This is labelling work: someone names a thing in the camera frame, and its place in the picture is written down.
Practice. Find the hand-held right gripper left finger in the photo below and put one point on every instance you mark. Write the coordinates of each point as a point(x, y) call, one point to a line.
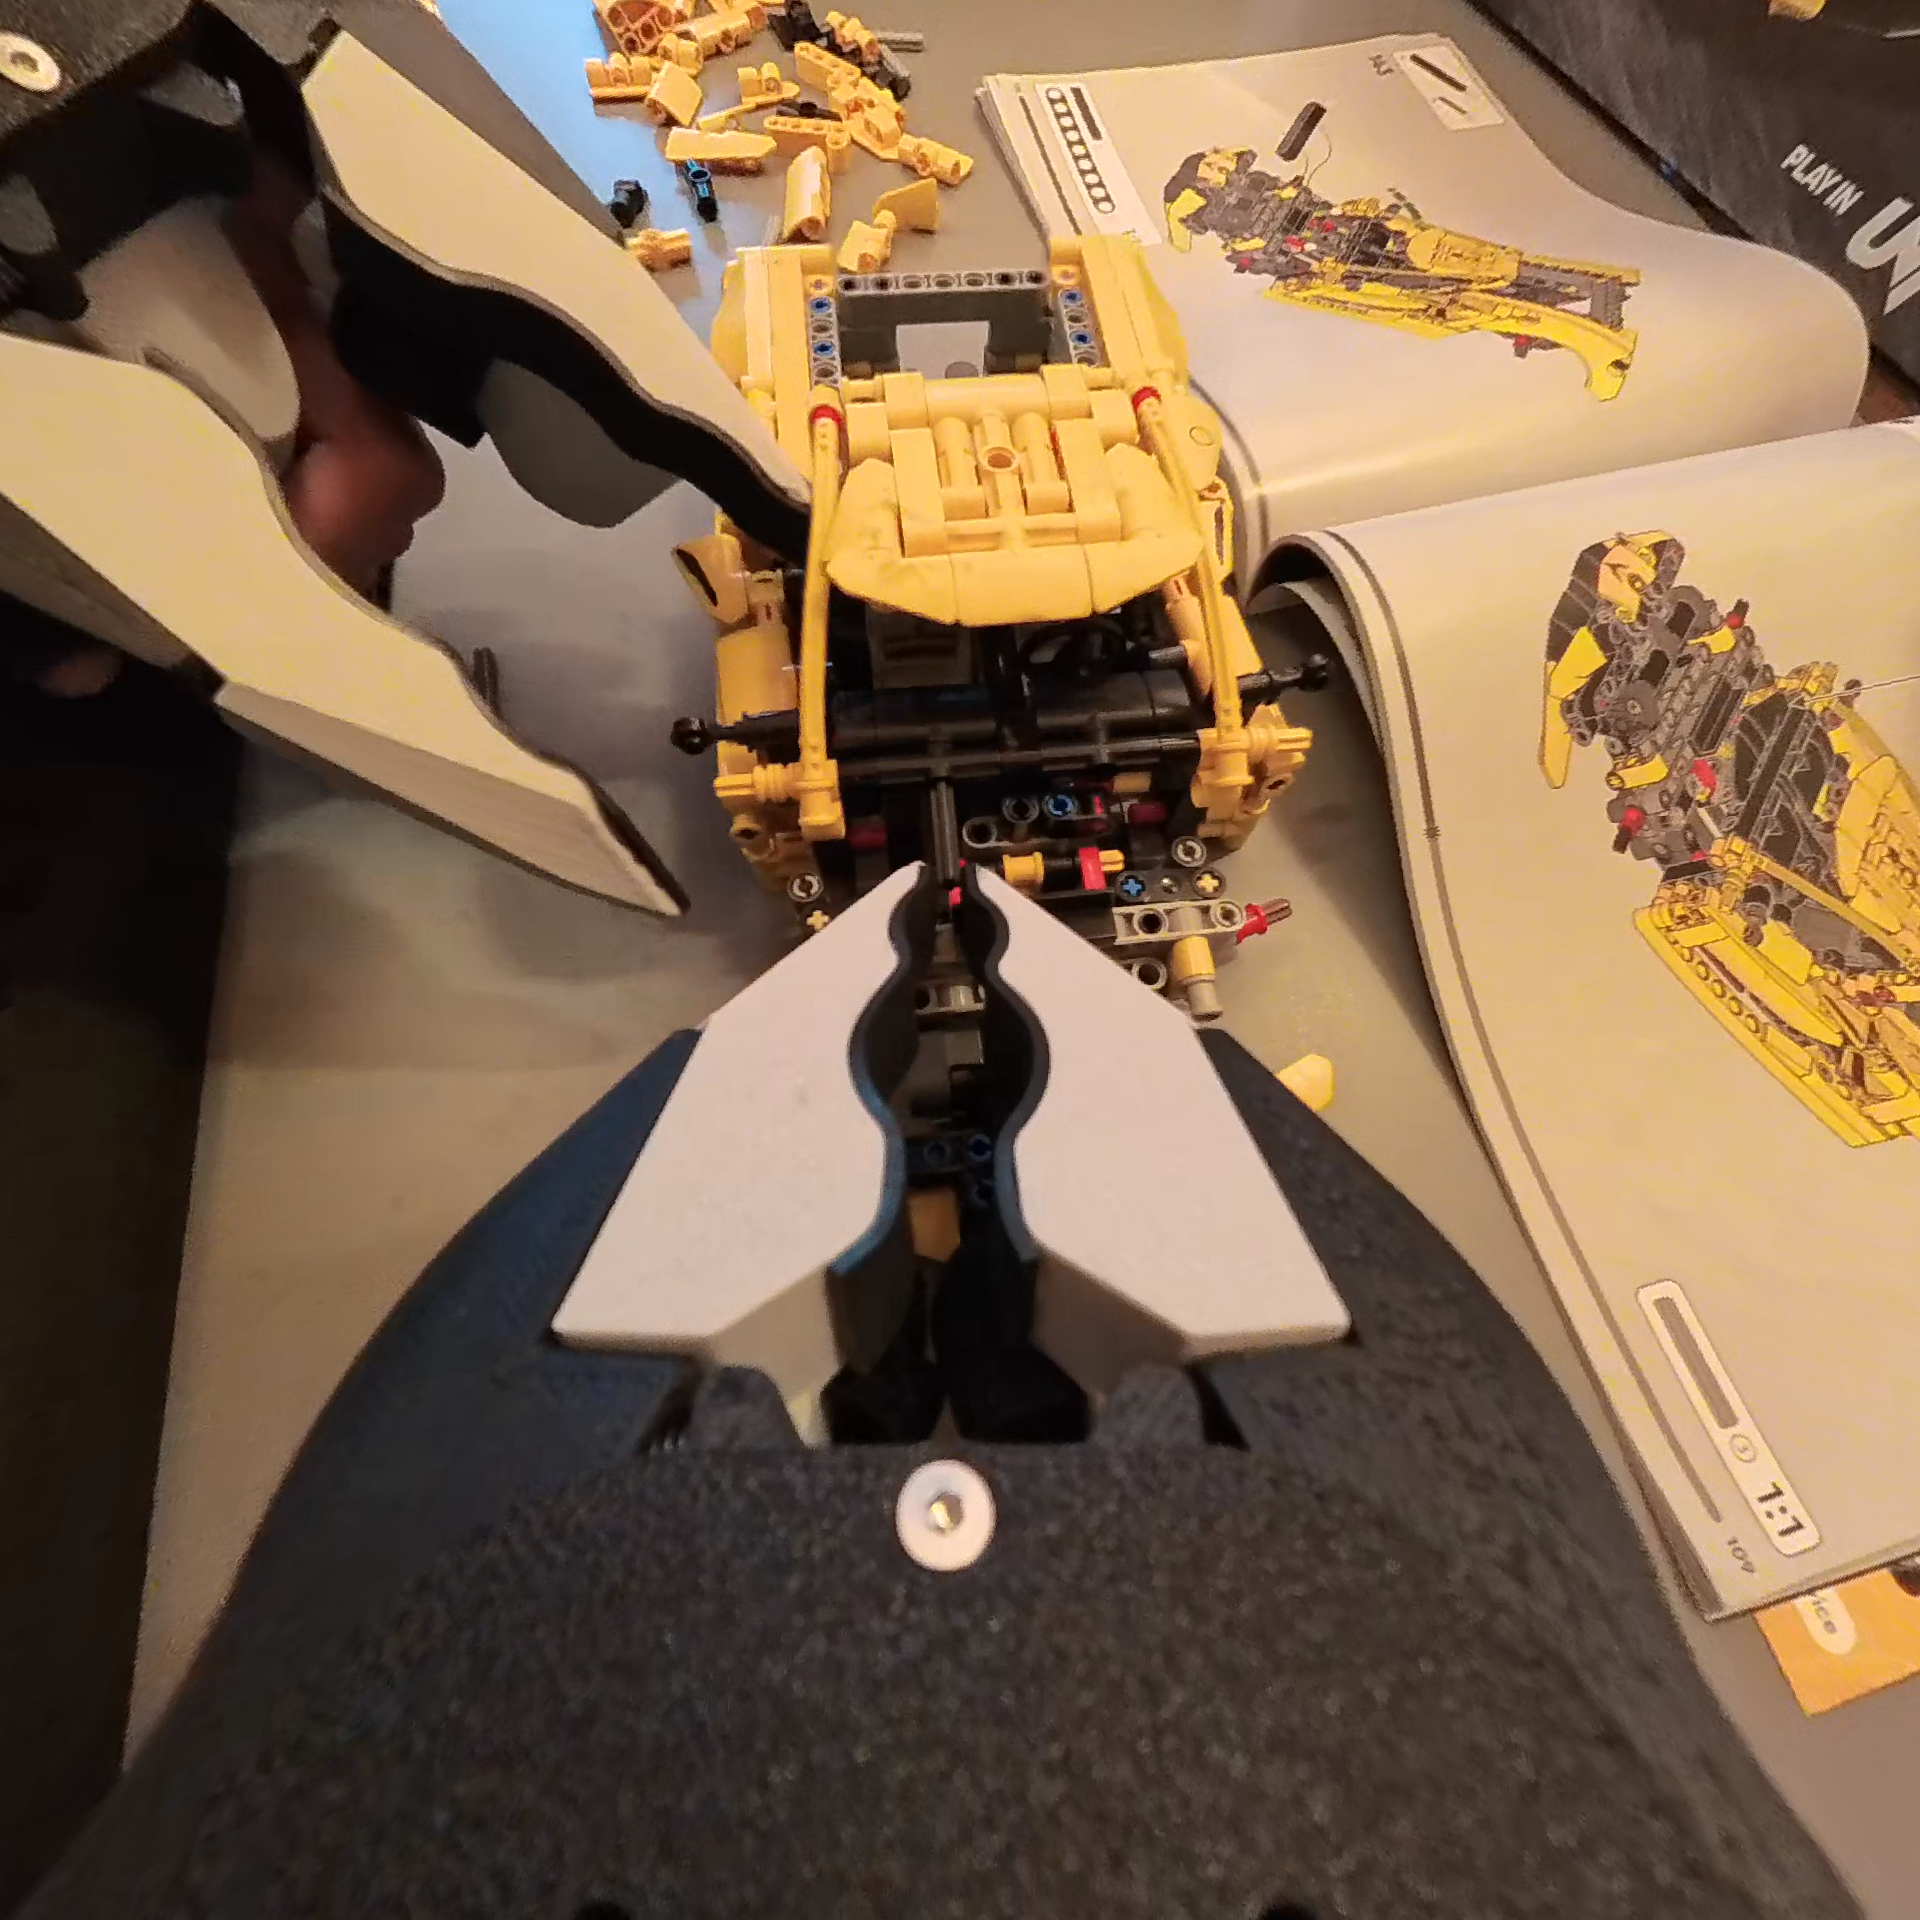
point(721, 1201)

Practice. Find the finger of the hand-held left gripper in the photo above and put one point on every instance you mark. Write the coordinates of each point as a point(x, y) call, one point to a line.
point(225, 556)
point(495, 224)

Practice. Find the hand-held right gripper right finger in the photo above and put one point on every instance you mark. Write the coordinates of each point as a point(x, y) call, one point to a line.
point(1184, 1201)

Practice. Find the instruction booklet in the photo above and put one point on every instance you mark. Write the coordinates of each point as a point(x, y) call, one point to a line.
point(1501, 1050)

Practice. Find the yellow brick car model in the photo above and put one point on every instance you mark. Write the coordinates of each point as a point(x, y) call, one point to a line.
point(990, 481)

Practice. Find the grey desk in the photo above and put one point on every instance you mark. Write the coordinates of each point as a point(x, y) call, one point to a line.
point(450, 1080)

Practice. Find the person's left hand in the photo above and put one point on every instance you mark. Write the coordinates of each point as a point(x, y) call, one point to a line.
point(368, 495)

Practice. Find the yellow curved brick piece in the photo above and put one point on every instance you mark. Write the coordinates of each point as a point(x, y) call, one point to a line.
point(1308, 1080)

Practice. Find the pile of yellow brick pieces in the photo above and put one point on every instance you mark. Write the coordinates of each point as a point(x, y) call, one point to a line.
point(780, 136)

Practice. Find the toy car set box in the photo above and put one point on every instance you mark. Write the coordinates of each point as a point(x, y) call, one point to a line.
point(1725, 136)

